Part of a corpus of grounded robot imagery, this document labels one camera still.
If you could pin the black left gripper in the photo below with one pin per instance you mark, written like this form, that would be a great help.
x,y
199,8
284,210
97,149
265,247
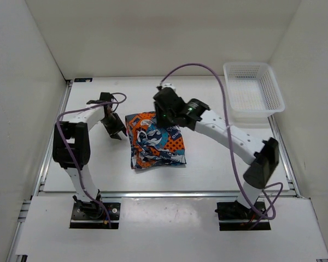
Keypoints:
x,y
119,126

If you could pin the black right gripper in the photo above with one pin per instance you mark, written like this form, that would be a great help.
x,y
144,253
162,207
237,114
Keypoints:
x,y
161,123

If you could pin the colourful patterned shorts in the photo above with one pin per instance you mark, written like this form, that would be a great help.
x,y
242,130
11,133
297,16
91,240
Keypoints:
x,y
152,145

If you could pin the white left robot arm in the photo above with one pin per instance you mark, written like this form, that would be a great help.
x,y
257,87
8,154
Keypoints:
x,y
71,143

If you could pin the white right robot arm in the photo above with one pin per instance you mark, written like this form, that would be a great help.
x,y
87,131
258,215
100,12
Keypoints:
x,y
262,156

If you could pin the white perforated plastic basket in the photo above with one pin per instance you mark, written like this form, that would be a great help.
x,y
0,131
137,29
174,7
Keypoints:
x,y
253,91

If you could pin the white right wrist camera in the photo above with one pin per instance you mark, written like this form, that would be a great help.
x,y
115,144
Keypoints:
x,y
166,85

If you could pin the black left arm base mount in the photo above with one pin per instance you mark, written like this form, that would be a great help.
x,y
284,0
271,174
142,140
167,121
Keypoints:
x,y
86,218

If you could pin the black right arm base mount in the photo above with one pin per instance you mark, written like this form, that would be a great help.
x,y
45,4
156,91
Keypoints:
x,y
233,216

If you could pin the aluminium right frame rail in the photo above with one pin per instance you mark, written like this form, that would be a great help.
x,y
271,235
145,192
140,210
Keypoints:
x,y
296,229

